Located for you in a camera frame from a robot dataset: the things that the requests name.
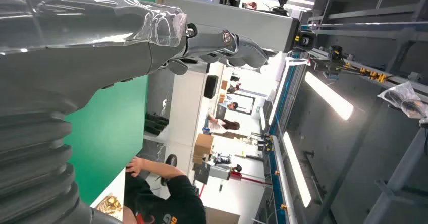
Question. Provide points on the gold foil wrapper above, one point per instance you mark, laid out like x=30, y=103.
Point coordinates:
x=109, y=204

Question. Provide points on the white cabinet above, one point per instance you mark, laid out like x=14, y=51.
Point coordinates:
x=187, y=109

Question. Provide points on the person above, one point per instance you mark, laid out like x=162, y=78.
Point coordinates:
x=232, y=106
x=174, y=202
x=219, y=125

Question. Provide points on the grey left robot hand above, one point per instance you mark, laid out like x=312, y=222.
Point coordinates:
x=83, y=58

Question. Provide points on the black items by cabinet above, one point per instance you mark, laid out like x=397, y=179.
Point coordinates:
x=155, y=124

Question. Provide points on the brown cardboard box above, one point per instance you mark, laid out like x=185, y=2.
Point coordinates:
x=203, y=145

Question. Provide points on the ceiling light strip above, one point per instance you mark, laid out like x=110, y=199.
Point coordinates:
x=297, y=169
x=329, y=96

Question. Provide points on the clear plastic bag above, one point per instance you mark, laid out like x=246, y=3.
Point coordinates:
x=404, y=98

